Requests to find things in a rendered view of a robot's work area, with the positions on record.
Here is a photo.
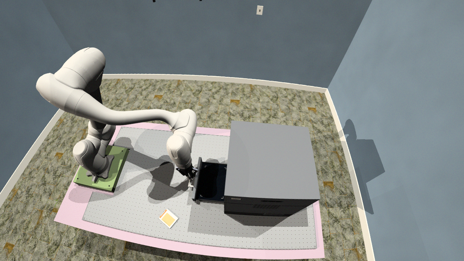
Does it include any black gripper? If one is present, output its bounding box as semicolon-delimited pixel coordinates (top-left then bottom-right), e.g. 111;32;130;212
176;164;198;181

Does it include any dark grey instrument cabinet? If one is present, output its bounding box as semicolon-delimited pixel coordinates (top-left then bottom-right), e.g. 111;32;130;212
188;120;320;216

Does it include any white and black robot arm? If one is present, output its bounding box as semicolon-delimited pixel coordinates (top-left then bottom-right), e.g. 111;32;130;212
36;47;197;182

